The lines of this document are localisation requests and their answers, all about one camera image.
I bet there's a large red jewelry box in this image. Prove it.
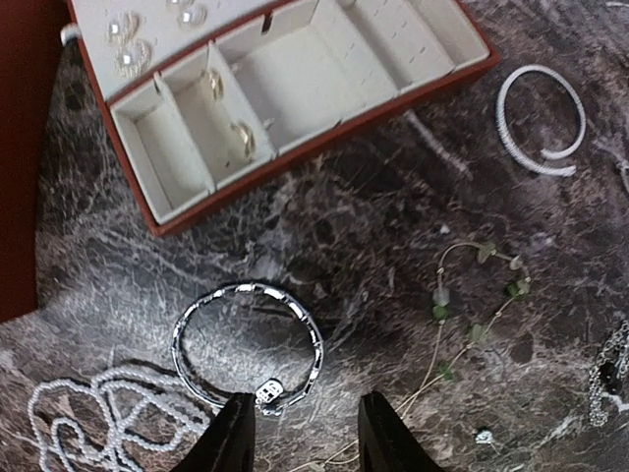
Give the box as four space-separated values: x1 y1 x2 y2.
1 0 70 322

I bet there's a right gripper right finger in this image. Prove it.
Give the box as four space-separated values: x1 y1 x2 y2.
358 391 443 472

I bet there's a small crystal stud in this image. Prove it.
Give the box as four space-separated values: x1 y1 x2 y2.
475 428 494 445

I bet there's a long white pearl necklace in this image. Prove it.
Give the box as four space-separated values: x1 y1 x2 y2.
27 366 212 472

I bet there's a silver link bracelet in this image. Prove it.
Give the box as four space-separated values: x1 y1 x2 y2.
170 281 325 418

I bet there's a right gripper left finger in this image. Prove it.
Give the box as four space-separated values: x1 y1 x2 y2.
171 393 256 472

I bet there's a white bangle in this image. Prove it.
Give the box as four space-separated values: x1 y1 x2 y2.
495 64 587 178

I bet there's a small red jewelry tray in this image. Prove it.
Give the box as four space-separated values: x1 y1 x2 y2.
63 0 499 236

